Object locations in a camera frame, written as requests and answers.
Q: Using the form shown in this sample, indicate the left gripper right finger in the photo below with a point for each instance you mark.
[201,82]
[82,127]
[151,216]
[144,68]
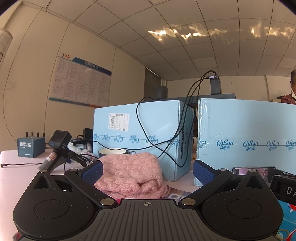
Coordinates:
[229,205]

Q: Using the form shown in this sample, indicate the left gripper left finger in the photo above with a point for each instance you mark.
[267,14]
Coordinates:
[61,207]

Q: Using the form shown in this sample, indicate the spare black handheld gripper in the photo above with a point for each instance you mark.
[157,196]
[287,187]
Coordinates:
[61,154]

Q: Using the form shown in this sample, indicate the dark teal small box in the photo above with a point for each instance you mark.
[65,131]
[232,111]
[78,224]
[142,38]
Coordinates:
[31,147]

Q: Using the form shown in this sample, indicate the right light blue carton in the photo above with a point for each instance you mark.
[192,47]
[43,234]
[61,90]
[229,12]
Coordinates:
[235,133]

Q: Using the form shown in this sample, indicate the light blue carton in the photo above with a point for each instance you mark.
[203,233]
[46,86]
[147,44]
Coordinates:
[162,128]
[235,133]

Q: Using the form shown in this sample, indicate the white ceramic cup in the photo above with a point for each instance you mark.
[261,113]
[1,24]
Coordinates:
[105,151]

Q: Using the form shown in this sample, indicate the pink knitted sweater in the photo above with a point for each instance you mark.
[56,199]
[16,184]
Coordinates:
[136,176]

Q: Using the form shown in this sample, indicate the woman in plaid jacket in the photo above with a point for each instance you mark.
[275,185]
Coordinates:
[290,98]

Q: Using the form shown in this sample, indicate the left light blue carton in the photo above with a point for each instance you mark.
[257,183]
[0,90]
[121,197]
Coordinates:
[162,128]

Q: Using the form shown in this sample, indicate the black device on carton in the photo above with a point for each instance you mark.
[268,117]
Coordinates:
[215,84]

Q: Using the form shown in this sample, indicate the wall information poster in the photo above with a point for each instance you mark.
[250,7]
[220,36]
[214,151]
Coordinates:
[80,82]

